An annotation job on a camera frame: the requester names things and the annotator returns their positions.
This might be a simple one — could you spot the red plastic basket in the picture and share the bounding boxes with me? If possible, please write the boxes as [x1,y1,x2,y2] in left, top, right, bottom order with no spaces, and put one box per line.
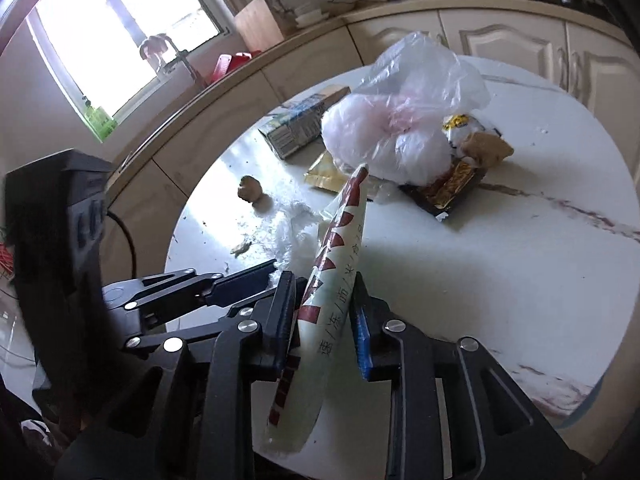
[210,51,262,84]

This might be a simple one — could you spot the green dish soap bottle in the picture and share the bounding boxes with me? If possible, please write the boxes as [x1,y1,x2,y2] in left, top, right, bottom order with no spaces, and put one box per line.
[82,101,119,142]

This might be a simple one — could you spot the white plastic bag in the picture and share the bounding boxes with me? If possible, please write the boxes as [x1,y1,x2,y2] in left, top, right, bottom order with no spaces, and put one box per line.
[320,31,492,187]

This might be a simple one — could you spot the sliding window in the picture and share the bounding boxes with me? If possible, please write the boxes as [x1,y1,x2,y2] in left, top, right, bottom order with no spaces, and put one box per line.
[27,0,223,121]

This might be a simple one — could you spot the metal faucet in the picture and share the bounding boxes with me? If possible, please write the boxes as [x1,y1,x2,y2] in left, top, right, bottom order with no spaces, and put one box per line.
[159,35,201,88]

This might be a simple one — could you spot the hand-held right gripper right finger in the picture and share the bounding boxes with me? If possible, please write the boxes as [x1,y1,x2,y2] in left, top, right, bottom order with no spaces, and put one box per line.
[347,287,583,480]

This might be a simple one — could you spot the large ginger piece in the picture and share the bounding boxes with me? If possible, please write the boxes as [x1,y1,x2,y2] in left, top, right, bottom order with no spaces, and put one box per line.
[459,131,515,167]

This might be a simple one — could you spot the golden snack packet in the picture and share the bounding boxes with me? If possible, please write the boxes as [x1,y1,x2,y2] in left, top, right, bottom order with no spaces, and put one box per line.
[305,151,351,194]

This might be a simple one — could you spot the wooden cutting board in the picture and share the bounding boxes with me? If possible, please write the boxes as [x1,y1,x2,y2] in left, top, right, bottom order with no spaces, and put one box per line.
[233,0,286,52]

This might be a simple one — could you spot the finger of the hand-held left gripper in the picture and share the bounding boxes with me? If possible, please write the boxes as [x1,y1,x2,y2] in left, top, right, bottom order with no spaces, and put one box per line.
[101,259,279,322]
[120,292,273,356]

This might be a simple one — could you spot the white tissue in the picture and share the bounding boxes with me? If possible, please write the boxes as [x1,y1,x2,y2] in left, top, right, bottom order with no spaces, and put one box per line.
[272,199,321,273]

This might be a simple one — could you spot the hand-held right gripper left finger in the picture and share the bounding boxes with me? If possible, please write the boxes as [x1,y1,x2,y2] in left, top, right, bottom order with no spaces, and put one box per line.
[54,271,301,480]

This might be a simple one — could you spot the black gold snack wrapper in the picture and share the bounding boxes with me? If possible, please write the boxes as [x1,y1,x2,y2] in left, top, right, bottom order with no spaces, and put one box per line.
[398,157,487,220]

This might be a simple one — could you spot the beige kitchen countertop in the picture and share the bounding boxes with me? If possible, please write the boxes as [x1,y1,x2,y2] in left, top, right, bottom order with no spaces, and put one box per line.
[105,0,616,201]

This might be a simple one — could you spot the stack of white bowls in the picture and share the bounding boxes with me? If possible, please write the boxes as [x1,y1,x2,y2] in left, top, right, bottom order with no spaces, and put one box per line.
[292,2,330,27]

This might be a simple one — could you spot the pink rag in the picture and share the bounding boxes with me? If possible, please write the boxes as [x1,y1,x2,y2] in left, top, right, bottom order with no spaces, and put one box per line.
[139,34,168,61]

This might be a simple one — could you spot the small drink carton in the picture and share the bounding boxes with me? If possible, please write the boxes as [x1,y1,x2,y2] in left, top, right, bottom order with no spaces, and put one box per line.
[258,85,352,160]

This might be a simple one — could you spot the cream lower cabinets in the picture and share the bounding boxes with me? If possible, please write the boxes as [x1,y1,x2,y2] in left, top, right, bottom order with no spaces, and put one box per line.
[102,7,640,271]

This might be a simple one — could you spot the small ginger piece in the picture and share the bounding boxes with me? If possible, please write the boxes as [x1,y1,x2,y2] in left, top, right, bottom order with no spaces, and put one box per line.
[238,175,273,217]

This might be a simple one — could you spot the red white food wrapper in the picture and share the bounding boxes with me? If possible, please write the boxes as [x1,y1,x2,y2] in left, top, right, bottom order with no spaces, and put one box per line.
[264,162,371,453]

